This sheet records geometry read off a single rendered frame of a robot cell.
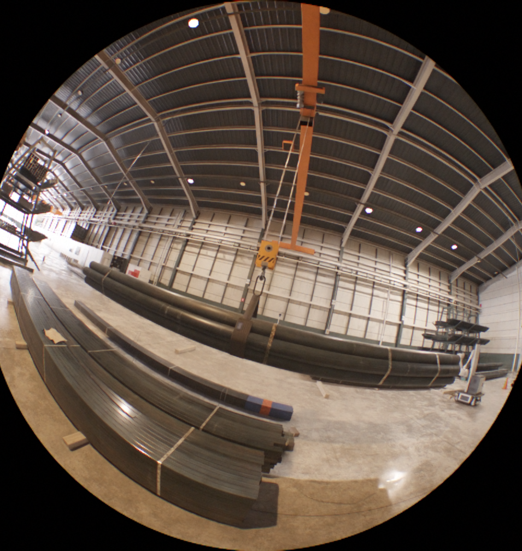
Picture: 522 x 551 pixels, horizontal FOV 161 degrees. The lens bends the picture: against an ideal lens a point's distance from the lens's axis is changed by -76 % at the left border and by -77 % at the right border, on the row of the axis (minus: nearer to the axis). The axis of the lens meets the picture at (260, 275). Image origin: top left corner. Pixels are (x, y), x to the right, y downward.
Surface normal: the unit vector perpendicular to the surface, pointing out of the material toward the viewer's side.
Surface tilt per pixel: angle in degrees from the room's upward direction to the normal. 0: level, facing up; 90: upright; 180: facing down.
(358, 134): 170
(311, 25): 180
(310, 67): 180
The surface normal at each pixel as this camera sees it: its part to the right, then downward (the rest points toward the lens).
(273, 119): -0.27, 0.89
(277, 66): -0.24, 0.97
